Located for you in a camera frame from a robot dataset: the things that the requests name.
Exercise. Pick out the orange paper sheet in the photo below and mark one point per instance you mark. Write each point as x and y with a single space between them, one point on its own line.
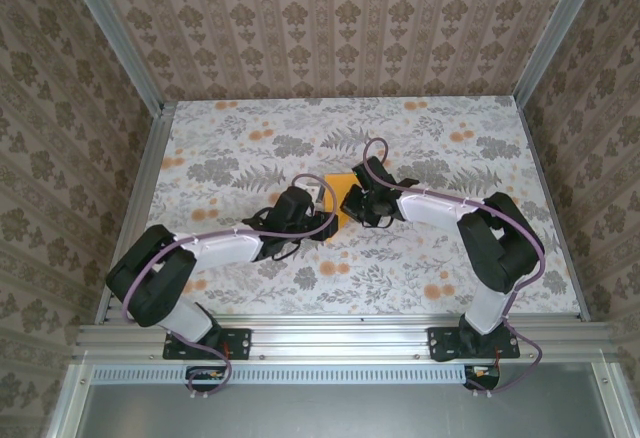
336 188

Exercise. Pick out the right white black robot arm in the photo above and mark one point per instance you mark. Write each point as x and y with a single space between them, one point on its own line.
487 308

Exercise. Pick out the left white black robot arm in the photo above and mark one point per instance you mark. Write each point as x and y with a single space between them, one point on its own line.
225 253

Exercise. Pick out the grey sheet metal panel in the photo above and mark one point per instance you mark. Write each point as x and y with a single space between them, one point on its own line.
340 413

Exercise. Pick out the floral patterned table cover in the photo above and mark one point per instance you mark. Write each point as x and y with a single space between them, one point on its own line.
400 278

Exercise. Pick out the aluminium frame cross rail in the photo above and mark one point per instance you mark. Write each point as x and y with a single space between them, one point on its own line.
340 340

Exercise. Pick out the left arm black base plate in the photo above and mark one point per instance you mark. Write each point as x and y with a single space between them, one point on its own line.
240 343

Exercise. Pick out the aluminium table side rail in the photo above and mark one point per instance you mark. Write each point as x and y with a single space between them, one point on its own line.
147 173
541 173

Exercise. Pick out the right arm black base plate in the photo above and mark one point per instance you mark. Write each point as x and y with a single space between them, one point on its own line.
440 343

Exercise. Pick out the aluminium frame post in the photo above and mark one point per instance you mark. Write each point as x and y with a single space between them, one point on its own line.
120 43
550 33

